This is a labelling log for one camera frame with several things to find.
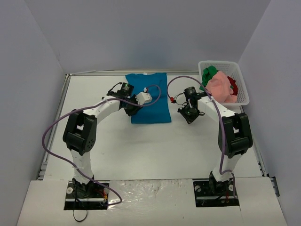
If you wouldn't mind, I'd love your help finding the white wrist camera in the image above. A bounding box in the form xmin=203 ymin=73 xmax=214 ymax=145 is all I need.
xmin=135 ymin=92 xmax=152 ymax=105
xmin=174 ymin=94 xmax=186 ymax=105

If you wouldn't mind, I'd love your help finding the green t shirt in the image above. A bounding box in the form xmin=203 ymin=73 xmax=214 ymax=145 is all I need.
xmin=200 ymin=65 xmax=218 ymax=91

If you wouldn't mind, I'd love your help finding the white plastic laundry basket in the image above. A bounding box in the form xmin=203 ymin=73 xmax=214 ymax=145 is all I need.
xmin=198 ymin=60 xmax=250 ymax=107

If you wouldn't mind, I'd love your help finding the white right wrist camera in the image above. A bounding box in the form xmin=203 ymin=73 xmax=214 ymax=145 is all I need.
xmin=174 ymin=94 xmax=186 ymax=105

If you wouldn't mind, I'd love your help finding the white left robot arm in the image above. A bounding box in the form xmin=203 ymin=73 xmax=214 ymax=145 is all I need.
xmin=63 ymin=83 xmax=152 ymax=179

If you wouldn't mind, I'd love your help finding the thin black cable loop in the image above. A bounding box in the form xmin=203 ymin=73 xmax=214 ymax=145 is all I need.
xmin=72 ymin=197 xmax=89 ymax=222

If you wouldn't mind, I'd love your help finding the blue t shirt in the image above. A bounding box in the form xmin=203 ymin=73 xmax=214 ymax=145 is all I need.
xmin=126 ymin=73 xmax=171 ymax=124

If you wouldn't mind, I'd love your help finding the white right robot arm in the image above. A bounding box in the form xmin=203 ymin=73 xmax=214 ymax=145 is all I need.
xmin=178 ymin=87 xmax=253 ymax=194

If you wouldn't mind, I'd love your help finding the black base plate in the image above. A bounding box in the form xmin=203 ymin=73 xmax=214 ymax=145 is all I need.
xmin=193 ymin=179 xmax=239 ymax=208
xmin=64 ymin=181 xmax=110 ymax=210

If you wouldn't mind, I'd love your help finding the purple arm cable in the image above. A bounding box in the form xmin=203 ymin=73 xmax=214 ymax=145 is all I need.
xmin=41 ymin=84 xmax=161 ymax=205
xmin=166 ymin=75 xmax=237 ymax=198

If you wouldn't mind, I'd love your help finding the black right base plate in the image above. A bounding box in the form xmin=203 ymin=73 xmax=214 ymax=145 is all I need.
xmin=193 ymin=179 xmax=239 ymax=208

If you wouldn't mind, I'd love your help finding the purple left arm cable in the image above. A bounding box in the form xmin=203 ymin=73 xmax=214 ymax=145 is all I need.
xmin=41 ymin=84 xmax=161 ymax=205

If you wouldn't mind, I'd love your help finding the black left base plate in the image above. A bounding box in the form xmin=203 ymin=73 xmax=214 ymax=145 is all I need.
xmin=64 ymin=181 xmax=110 ymax=210

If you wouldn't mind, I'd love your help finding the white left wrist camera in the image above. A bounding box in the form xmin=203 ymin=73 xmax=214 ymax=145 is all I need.
xmin=135 ymin=92 xmax=152 ymax=105

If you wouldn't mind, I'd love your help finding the pink t shirt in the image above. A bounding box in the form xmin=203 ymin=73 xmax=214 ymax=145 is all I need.
xmin=206 ymin=71 xmax=237 ymax=103

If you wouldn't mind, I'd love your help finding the red t shirt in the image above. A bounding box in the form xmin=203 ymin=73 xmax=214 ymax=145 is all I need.
xmin=227 ymin=76 xmax=238 ymax=96

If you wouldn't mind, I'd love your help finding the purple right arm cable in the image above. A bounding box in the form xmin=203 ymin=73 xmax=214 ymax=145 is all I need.
xmin=166 ymin=75 xmax=237 ymax=198

